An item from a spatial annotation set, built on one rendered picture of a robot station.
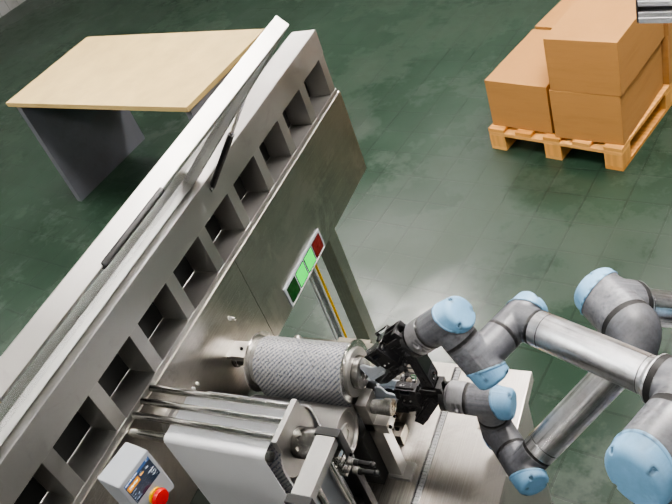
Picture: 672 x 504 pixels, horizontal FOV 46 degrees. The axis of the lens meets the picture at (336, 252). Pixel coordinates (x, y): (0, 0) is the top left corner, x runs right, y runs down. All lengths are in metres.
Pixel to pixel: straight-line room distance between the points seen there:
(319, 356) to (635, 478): 0.75
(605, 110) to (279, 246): 2.31
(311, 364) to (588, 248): 2.22
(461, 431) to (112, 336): 0.93
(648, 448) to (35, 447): 1.04
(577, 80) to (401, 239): 1.16
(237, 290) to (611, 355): 0.91
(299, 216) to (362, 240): 1.96
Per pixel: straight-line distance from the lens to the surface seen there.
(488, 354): 1.57
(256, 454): 1.52
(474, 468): 2.01
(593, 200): 4.04
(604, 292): 1.78
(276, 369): 1.84
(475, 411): 1.83
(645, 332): 1.73
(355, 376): 1.77
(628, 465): 1.35
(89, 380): 1.60
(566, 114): 4.15
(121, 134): 5.87
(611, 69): 3.91
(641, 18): 1.24
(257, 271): 2.02
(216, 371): 1.91
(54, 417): 1.55
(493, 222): 4.02
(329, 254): 2.75
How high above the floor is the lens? 2.57
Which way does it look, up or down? 38 degrees down
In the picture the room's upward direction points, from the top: 22 degrees counter-clockwise
